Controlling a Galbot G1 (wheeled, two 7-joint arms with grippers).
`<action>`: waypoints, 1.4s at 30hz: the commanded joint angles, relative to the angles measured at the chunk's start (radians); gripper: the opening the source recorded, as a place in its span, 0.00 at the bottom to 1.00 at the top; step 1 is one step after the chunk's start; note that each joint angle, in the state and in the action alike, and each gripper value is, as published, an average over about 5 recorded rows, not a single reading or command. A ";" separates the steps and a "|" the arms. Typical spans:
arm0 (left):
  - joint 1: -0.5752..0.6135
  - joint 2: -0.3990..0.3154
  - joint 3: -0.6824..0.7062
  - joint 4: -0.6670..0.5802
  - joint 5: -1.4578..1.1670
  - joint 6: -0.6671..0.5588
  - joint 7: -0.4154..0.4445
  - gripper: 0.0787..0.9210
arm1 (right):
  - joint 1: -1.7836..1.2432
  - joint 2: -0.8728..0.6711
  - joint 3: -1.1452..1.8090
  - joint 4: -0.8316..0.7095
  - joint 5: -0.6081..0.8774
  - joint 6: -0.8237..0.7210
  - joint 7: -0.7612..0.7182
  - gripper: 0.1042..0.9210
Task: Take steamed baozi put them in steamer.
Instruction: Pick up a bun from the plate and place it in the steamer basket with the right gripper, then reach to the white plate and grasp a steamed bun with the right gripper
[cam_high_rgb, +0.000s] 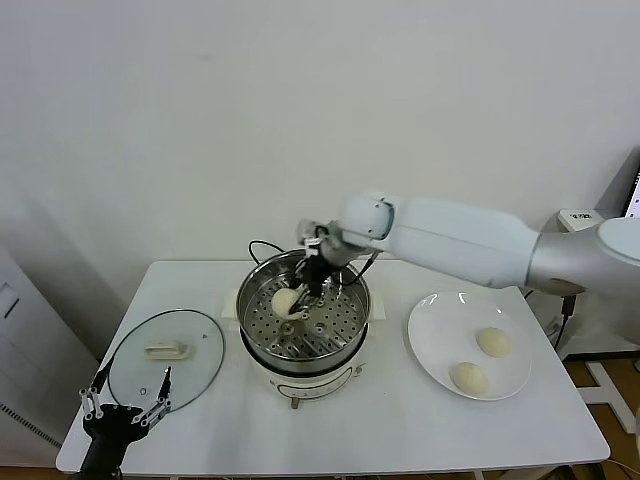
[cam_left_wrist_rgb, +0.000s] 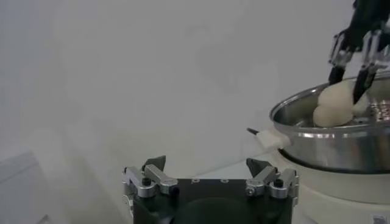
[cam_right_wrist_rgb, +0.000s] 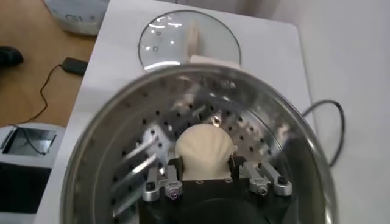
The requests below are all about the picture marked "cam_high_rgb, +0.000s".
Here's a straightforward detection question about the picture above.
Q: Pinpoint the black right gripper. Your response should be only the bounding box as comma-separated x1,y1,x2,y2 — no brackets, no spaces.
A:
291,254,344,320

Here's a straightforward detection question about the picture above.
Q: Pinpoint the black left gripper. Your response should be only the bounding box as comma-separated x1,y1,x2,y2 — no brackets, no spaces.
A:
78,357,174,444

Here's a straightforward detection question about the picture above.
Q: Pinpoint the white steamed baozi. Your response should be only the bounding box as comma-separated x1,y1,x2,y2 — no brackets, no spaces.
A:
271,288,304,319
448,361,490,400
475,327,512,359

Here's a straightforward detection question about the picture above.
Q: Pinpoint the glass lid with cream handle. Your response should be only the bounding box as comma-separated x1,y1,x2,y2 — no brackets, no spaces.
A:
107,309,226,415

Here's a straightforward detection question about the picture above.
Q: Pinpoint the stainless steel steamer basket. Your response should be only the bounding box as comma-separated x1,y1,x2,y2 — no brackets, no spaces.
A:
235,249,372,369

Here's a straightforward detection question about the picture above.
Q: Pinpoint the white appliance with green label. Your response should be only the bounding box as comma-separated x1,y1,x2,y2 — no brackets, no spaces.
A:
0,242,101,451

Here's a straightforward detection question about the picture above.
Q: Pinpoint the white round plate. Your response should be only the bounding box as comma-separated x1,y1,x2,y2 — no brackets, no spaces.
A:
407,291,533,401

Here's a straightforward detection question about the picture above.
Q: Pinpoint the white side table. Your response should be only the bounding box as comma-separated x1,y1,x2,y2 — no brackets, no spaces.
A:
556,208,640,437

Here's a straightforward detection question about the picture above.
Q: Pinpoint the black laptop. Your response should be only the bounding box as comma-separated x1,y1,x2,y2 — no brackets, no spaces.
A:
622,168,640,220

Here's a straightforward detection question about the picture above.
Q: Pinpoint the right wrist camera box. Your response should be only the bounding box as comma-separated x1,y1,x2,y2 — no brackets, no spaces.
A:
297,218,332,247

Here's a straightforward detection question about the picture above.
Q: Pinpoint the black cooker power cable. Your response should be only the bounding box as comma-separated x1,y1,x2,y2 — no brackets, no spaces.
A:
248,240,292,267

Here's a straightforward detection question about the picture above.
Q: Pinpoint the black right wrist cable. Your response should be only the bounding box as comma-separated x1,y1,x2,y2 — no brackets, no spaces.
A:
358,249,384,282

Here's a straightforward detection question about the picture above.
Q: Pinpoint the black adapter cable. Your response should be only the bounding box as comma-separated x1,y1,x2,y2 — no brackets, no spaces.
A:
522,288,577,321

